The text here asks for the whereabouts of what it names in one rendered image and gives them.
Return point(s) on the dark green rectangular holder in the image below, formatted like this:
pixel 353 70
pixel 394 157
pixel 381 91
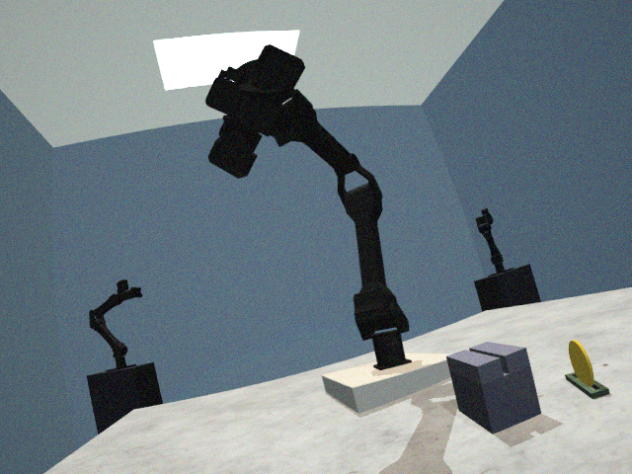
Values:
pixel 599 391

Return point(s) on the gold coin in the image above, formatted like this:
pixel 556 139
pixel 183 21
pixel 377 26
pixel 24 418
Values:
pixel 581 363

